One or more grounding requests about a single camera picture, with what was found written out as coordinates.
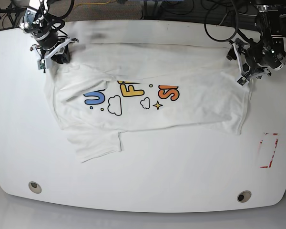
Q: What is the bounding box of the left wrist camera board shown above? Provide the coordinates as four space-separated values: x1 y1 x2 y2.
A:
236 76 248 86

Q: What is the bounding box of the table grommet hole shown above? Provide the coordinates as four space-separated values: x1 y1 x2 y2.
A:
237 190 252 203
28 181 42 194

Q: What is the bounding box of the red tape marking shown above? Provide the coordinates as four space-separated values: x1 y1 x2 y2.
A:
257 133 279 168

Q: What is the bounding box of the black tripod stand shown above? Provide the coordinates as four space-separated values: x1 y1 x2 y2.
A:
0 0 27 29

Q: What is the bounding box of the left table grommet hole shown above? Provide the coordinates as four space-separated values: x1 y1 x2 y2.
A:
28 181 42 194

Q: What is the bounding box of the right table grommet hole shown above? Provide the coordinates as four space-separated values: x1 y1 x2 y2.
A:
237 190 252 203

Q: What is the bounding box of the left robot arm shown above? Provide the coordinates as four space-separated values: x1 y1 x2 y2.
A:
222 0 286 86

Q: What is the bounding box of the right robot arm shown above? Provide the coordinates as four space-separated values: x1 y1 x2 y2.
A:
19 0 78 70

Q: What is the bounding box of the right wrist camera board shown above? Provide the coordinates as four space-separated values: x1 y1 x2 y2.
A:
37 59 47 71

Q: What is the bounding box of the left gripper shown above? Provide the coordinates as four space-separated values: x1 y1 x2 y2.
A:
226 39 272 81

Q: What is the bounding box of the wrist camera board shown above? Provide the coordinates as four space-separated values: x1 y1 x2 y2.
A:
236 76 248 86
37 59 47 71

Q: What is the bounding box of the white T-shirt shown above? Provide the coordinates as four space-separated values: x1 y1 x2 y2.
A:
44 43 251 162

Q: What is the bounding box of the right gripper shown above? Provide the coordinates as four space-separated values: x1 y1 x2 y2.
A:
30 33 79 63

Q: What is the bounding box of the yellow cable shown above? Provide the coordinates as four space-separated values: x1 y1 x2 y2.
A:
75 0 112 9

